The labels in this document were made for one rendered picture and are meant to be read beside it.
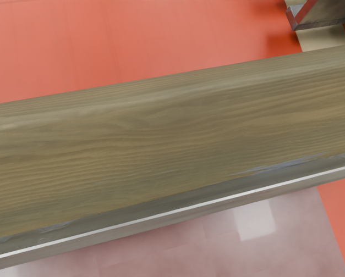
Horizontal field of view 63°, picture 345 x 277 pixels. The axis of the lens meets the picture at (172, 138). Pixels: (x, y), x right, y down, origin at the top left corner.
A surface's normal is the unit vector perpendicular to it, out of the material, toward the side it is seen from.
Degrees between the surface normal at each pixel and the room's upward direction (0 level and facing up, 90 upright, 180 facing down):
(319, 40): 0
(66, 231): 44
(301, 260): 0
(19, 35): 0
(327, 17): 90
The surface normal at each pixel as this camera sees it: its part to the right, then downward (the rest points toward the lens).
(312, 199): 0.11, -0.28
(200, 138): 0.26, 0.48
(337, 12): 0.24, 0.94
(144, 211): -0.09, -0.85
